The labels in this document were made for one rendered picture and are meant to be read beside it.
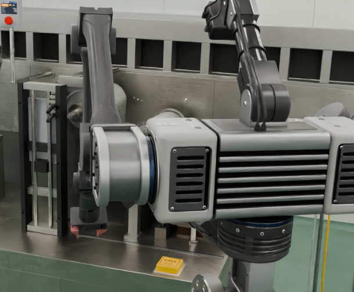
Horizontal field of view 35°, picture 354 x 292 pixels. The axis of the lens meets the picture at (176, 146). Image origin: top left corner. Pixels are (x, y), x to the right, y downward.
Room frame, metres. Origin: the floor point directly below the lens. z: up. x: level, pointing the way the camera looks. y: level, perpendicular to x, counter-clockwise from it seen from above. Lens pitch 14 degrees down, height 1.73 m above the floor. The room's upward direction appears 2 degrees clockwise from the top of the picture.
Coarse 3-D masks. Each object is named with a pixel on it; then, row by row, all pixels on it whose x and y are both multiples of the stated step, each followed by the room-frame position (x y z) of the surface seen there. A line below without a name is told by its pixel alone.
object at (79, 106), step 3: (81, 102) 1.98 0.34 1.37; (72, 105) 1.94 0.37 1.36; (75, 105) 1.93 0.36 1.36; (78, 105) 1.93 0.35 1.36; (81, 105) 1.93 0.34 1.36; (69, 108) 1.94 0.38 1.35; (72, 108) 1.94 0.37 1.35; (75, 108) 1.93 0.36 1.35; (78, 108) 1.93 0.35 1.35; (81, 108) 1.93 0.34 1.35; (69, 111) 1.94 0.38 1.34; (81, 111) 1.93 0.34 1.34; (81, 114) 1.93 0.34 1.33; (81, 117) 1.93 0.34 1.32; (72, 120) 1.94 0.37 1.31; (75, 120) 1.93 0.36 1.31; (78, 120) 1.93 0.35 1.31; (81, 120) 1.93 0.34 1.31
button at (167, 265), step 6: (162, 258) 1.67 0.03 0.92; (168, 258) 1.67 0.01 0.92; (174, 258) 1.67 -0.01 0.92; (162, 264) 1.63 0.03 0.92; (168, 264) 1.63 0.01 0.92; (174, 264) 1.63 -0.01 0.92; (180, 264) 1.64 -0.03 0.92; (156, 270) 1.62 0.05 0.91; (162, 270) 1.62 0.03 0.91; (168, 270) 1.61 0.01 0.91; (174, 270) 1.61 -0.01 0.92
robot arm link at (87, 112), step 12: (72, 36) 1.38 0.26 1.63; (72, 48) 1.38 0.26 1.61; (84, 48) 1.42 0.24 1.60; (84, 60) 1.39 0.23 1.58; (84, 72) 1.39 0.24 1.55; (84, 84) 1.40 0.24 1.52; (84, 96) 1.40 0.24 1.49; (84, 108) 1.40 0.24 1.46; (84, 120) 1.40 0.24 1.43; (84, 180) 1.41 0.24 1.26
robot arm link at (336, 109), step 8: (336, 104) 1.23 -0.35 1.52; (320, 112) 1.24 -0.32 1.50; (328, 112) 1.22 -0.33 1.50; (336, 112) 1.20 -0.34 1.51; (344, 112) 1.20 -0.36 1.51; (192, 224) 1.27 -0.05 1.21; (200, 224) 1.19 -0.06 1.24; (208, 224) 1.19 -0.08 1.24; (216, 224) 1.19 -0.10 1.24; (200, 232) 1.26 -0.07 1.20; (208, 232) 1.19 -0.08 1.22; (216, 232) 1.19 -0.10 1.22; (216, 240) 1.20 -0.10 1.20
